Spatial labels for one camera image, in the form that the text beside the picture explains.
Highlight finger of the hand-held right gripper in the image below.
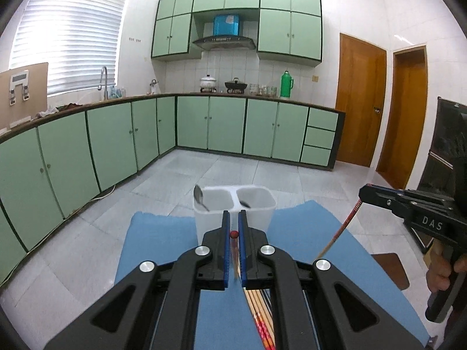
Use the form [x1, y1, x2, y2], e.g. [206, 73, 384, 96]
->
[358, 184, 456, 216]

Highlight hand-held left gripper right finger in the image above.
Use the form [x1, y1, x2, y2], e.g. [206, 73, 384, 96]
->
[238, 209, 426, 350]

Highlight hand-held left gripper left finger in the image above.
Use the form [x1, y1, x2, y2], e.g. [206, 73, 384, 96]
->
[44, 209, 231, 350]

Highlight red-tipped chopstick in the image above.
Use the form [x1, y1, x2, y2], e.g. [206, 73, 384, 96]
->
[230, 230, 243, 287]

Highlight white two-compartment utensil holder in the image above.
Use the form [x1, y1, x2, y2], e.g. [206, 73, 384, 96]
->
[193, 185, 277, 245]

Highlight red patterned chopstick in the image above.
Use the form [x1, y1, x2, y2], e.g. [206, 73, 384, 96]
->
[316, 199, 362, 263]

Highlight group of chopsticks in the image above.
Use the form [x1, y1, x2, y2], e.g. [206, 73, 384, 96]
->
[242, 287, 278, 350]

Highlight person's right hand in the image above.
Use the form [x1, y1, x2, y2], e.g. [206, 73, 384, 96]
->
[427, 253, 456, 292]

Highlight metal spoon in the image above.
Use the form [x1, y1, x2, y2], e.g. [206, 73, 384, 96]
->
[193, 184, 211, 212]

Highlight blue mat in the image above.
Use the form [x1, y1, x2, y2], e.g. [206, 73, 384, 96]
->
[114, 200, 429, 350]

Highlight brown stool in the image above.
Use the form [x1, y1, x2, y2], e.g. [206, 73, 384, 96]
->
[372, 252, 410, 292]

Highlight wooden door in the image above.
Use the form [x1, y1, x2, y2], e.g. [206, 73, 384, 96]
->
[376, 45, 427, 189]
[335, 33, 387, 168]

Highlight green thermos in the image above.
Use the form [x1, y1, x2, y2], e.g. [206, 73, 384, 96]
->
[279, 70, 294, 99]

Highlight green base cabinets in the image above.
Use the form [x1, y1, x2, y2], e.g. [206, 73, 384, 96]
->
[0, 94, 346, 288]

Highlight black pot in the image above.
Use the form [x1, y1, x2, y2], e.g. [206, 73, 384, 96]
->
[224, 78, 249, 95]

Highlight white pot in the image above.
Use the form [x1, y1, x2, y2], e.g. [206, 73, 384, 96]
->
[199, 74, 217, 93]

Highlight range hood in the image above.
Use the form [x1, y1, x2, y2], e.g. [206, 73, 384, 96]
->
[192, 36, 257, 52]

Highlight metal faucet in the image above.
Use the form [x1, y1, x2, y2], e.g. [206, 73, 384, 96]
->
[97, 66, 110, 101]

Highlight rumpled cloth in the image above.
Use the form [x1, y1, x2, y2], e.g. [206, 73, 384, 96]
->
[34, 103, 87, 118]

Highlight blue box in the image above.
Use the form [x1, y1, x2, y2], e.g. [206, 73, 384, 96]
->
[212, 14, 241, 37]

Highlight cardboard board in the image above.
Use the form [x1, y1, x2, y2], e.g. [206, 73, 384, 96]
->
[0, 62, 49, 129]

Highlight white window blind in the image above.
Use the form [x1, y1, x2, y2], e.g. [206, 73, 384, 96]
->
[8, 0, 131, 97]

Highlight white cable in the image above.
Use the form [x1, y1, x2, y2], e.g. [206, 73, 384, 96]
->
[89, 184, 116, 201]

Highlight green wall cabinets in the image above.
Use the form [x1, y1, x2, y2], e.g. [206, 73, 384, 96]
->
[151, 0, 323, 68]

